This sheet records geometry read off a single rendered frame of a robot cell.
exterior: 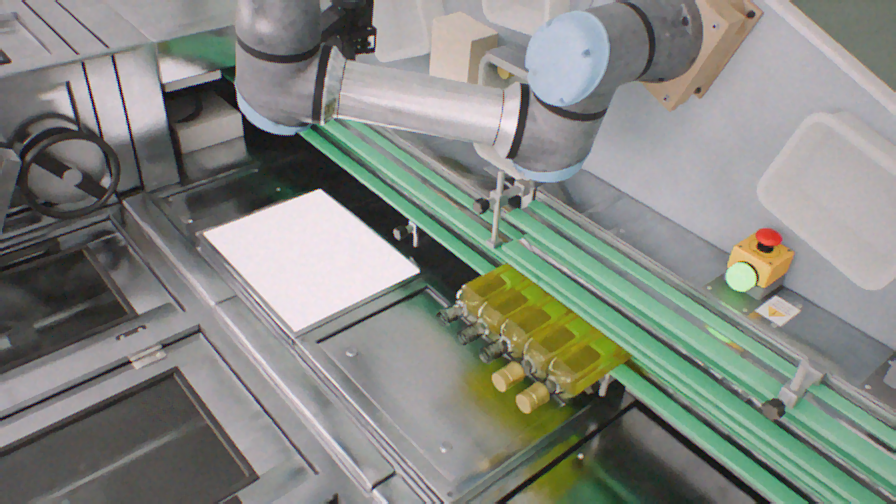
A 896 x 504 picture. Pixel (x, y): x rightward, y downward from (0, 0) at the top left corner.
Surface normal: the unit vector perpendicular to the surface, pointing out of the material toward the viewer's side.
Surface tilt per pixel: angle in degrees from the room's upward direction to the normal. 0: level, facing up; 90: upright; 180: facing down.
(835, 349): 90
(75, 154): 90
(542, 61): 8
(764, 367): 90
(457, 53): 0
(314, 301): 90
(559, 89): 8
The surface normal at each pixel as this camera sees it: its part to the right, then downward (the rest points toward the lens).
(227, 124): 0.65, 0.49
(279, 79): 0.21, 0.75
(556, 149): -0.04, 0.73
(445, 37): -0.76, 0.36
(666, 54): 0.36, 0.55
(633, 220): 0.05, -0.79
